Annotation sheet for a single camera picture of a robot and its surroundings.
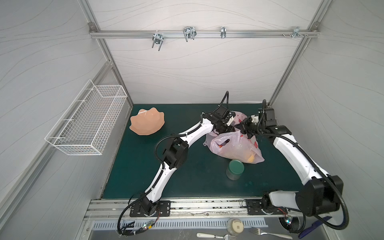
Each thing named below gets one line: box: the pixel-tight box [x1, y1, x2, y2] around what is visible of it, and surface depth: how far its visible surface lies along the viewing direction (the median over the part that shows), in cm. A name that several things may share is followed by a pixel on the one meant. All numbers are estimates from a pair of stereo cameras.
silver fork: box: [249, 228, 293, 240], surface depth 69 cm
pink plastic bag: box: [203, 111, 265, 164], surface depth 80 cm
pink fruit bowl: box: [129, 107, 165, 136], surface depth 109 cm
